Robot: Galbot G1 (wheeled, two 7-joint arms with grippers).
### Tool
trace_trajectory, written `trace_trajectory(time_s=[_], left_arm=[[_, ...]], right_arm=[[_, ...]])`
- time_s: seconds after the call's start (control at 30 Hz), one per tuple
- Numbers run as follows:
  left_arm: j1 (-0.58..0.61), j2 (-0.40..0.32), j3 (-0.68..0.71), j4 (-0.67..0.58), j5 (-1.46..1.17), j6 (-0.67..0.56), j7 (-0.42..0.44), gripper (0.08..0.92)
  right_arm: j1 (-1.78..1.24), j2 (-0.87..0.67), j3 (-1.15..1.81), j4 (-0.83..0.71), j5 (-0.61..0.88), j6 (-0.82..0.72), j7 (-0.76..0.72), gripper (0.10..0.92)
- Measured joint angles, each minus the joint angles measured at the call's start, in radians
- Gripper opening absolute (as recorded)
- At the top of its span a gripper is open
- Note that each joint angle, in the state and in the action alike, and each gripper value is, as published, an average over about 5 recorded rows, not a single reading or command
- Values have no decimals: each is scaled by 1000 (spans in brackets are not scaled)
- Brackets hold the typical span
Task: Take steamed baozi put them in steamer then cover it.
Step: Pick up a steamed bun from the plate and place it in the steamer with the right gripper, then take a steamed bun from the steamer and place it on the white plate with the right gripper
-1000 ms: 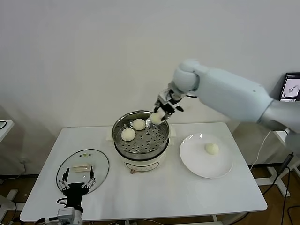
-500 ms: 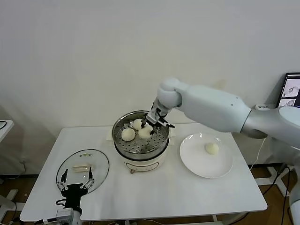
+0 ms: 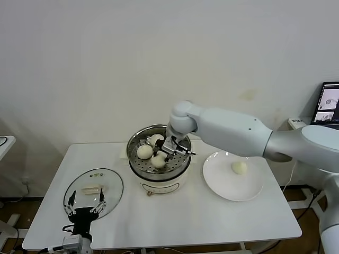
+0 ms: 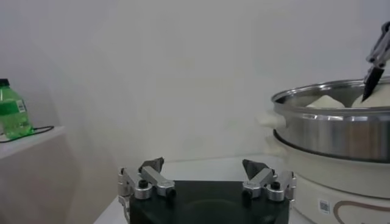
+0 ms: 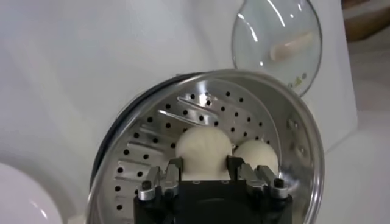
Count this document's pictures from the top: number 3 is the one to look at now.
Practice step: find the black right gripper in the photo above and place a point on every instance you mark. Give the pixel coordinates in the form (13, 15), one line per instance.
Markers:
(159, 144)

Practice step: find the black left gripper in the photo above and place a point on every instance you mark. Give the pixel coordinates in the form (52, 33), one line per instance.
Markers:
(82, 216)

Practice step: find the white steamed baozi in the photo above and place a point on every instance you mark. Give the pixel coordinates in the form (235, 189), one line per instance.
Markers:
(239, 168)
(158, 162)
(154, 139)
(144, 152)

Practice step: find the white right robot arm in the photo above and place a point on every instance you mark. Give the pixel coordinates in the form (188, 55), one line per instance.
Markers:
(225, 124)

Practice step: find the stainless steel steamer basket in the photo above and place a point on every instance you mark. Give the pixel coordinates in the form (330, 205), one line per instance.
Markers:
(180, 161)

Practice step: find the cream electric cooking pot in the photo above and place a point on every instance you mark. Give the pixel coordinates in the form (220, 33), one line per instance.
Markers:
(159, 185)

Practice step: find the round glass pot lid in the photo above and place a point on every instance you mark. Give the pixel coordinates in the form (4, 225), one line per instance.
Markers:
(114, 182)

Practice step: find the white round plate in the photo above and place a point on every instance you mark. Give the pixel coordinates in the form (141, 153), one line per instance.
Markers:
(217, 180)

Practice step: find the white printed label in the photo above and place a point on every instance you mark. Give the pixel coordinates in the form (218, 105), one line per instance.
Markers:
(298, 121)

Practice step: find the white side table with laptop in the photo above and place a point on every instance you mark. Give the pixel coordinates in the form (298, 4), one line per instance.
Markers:
(300, 124)

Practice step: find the black laptop computer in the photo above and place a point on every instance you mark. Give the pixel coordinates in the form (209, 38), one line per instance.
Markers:
(328, 105)

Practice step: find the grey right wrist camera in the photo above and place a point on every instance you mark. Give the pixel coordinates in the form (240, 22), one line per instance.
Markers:
(169, 145)

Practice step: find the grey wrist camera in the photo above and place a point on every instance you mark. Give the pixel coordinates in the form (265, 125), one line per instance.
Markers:
(169, 145)
(71, 242)

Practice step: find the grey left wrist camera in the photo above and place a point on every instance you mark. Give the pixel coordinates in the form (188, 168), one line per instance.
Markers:
(71, 242)

